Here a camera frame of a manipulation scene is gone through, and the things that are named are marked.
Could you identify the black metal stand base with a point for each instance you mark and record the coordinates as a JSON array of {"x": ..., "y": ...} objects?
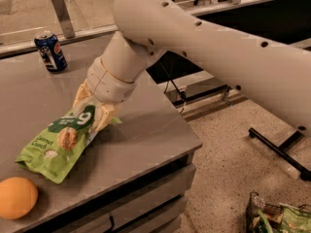
[{"x": 283, "y": 149}]

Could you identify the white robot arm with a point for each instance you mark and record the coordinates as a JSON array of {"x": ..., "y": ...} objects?
[{"x": 273, "y": 75}]

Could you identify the wire basket with snack bags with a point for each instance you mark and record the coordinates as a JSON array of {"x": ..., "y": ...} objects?
[{"x": 263, "y": 217}]

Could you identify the blue pepsi can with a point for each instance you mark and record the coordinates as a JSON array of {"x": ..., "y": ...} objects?
[{"x": 50, "y": 50}]

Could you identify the grey metal bracket post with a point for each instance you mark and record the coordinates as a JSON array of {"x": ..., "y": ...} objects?
[{"x": 63, "y": 18}]

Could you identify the grey drawer cabinet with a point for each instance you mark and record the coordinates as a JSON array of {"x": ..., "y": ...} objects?
[{"x": 141, "y": 206}]

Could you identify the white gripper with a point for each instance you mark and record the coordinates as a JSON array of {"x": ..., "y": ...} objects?
[{"x": 108, "y": 83}]

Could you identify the orange fruit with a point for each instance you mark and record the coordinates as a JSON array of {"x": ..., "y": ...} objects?
[{"x": 17, "y": 197}]

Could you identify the green rice chip bag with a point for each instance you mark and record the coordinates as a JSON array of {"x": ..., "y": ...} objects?
[{"x": 56, "y": 149}]

